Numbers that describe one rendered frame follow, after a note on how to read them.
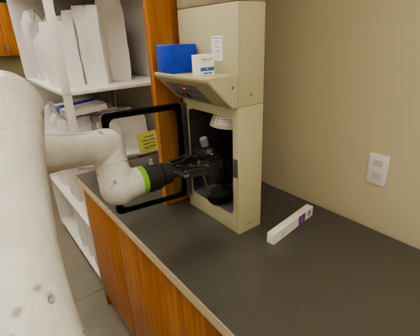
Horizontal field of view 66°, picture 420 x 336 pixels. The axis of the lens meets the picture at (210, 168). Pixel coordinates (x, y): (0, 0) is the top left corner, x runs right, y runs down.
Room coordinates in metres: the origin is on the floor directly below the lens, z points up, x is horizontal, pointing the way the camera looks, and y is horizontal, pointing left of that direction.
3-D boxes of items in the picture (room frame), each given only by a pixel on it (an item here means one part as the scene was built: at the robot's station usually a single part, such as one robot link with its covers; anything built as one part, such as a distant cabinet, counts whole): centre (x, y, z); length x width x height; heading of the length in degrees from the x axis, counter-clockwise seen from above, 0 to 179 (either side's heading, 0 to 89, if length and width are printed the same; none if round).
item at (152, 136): (1.18, 0.24, 1.19); 0.30 x 0.01 x 0.40; 119
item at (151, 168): (0.97, 0.19, 1.21); 0.09 x 0.06 x 0.12; 36
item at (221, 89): (1.10, 0.04, 1.46); 0.32 x 0.12 x 0.10; 36
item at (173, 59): (1.18, 0.10, 1.56); 0.10 x 0.10 x 0.09; 36
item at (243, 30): (1.21, -0.10, 1.33); 0.32 x 0.25 x 0.77; 36
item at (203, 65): (1.05, 0.01, 1.54); 0.05 x 0.05 x 0.06; 31
